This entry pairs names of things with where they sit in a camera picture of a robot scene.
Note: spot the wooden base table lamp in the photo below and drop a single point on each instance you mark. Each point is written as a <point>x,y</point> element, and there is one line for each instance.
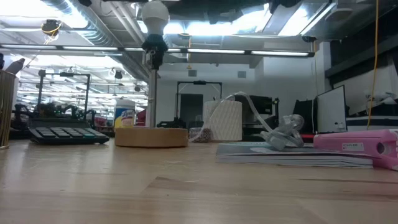
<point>152,138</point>

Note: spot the black marker pen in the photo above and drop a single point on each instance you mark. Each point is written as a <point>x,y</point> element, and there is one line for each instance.
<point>1,60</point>

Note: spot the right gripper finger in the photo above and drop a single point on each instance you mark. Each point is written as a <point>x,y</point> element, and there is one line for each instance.
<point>192,7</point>

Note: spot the white lightbulb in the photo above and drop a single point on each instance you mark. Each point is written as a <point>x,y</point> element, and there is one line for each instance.
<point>155,15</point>

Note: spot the pink long stapler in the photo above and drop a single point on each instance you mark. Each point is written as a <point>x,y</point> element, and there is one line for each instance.
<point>342,143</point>

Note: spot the black metal gantry frame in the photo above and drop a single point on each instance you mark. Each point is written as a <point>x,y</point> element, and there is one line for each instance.
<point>63,74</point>

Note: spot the white whiteboard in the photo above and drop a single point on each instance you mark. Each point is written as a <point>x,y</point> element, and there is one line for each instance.
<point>331,109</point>

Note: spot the yellowstone paperback book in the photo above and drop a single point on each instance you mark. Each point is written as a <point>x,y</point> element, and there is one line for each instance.
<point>248,157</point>

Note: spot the long led light bar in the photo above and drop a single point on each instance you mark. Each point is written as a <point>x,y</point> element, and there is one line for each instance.
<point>217,51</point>

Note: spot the black round ceiling device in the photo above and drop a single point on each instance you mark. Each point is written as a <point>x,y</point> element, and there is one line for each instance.
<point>51,26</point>

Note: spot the black upright panel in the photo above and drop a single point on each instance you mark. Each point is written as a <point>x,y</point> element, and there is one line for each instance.
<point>306,109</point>

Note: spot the white textured pen cup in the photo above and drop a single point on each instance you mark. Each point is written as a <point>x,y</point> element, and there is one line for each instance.
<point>228,121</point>

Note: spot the red plastic box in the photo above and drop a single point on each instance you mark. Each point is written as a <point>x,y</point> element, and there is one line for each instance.
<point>308,136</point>

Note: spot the lysol wipes canister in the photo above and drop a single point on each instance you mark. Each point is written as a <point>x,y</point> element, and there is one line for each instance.
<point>124,109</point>

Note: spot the black desk calculator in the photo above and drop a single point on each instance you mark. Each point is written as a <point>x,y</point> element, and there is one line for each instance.
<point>66,133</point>

